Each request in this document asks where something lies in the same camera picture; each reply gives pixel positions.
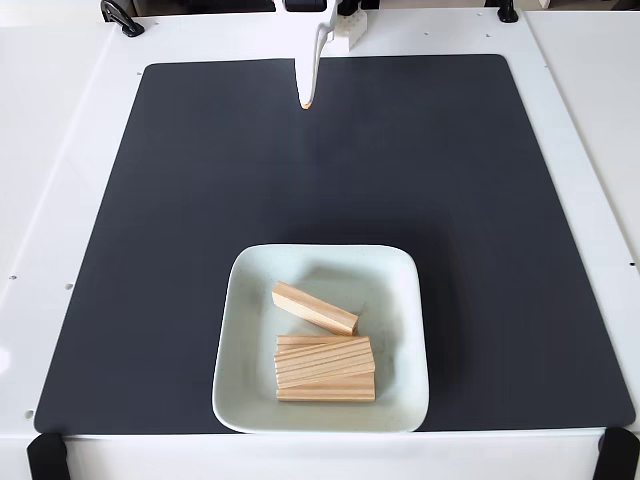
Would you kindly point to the pale green square plate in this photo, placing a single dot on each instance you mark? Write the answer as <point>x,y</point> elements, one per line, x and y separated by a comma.
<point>250,310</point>

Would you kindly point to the black table clamp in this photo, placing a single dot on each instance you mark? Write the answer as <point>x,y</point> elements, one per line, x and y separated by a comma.
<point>507,12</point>
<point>122,17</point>

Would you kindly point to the black corner bracket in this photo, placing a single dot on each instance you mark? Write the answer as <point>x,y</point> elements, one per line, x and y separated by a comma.
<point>620,455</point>
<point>46,457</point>

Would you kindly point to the black table mat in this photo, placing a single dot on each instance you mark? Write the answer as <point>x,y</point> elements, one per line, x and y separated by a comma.
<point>475,200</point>

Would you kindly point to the wooden block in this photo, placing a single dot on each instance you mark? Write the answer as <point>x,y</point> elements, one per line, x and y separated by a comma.
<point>315,307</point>
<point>325,362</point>
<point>325,394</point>
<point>295,340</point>

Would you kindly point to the black base clamp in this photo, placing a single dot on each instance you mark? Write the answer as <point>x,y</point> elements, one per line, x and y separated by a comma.
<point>350,6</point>

